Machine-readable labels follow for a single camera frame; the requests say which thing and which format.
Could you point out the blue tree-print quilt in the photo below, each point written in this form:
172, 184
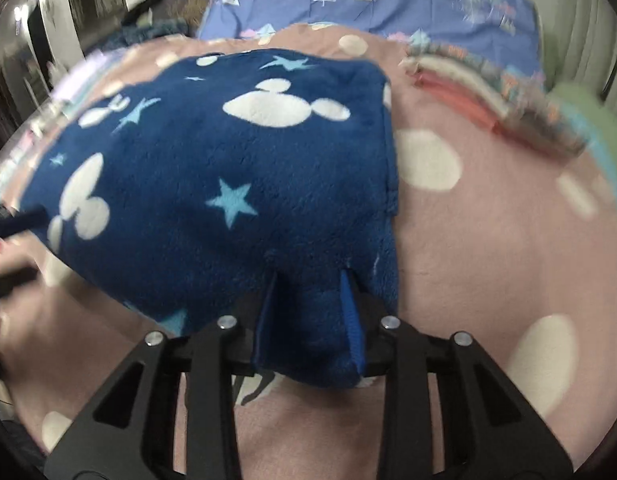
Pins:
388, 5

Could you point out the dark blue fuzzy blanket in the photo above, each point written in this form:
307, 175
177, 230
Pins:
148, 34

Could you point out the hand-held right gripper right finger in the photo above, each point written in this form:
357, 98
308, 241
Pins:
352, 325

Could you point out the stack of folded clothes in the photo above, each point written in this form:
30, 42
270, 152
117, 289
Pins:
488, 105

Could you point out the folded lilac cloth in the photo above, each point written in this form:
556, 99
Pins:
83, 80

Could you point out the person's left hand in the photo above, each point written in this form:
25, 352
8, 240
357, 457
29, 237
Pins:
3, 257

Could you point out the pink polka-dot blanket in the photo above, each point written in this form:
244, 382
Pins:
488, 240

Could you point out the black garment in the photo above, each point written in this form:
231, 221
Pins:
153, 5

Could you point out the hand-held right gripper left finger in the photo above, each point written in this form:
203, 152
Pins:
266, 330

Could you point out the dark gold-tree print pillow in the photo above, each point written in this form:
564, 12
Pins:
201, 5

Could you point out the navy star-print fleece pajama top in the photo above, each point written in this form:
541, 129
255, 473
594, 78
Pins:
188, 160

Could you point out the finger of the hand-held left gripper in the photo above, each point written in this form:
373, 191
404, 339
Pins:
18, 222
11, 282

